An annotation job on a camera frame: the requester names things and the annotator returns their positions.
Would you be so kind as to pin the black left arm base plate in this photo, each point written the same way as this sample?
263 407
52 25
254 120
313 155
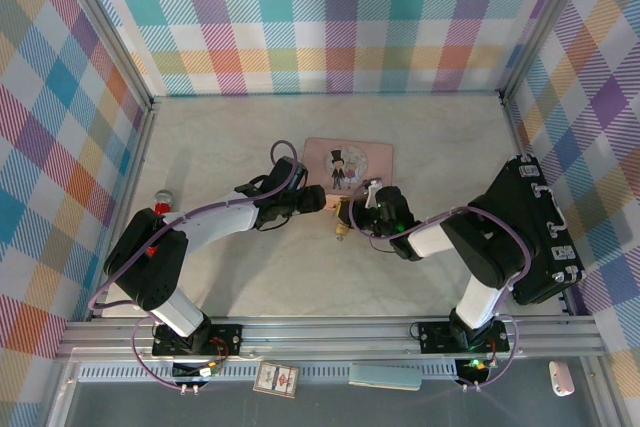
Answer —
225 339

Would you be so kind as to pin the pale blue flat box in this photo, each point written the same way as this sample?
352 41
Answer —
385 378

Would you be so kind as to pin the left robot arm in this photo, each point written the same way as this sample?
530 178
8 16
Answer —
150 257

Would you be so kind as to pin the aluminium frame post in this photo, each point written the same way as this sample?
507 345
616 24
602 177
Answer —
545 22
105 22

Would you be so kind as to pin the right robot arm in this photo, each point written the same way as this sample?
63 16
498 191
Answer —
490 247

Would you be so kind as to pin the playing card box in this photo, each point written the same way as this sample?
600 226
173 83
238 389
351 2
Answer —
276 379

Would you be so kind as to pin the white and pink device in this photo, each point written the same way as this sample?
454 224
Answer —
561 377

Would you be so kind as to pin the black suitcase with metal fittings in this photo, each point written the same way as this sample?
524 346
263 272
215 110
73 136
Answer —
545 227

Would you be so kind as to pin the aluminium frame rail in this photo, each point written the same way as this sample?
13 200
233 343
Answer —
325 339

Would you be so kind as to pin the small black circuit board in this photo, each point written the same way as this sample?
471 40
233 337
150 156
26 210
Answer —
195 372
472 369

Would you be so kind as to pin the red toy with glass globe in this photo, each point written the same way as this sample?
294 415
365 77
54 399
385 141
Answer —
163 199

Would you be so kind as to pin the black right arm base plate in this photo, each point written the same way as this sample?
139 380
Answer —
435 337

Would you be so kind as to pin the pink illustrated box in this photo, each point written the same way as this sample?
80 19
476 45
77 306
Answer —
350 162

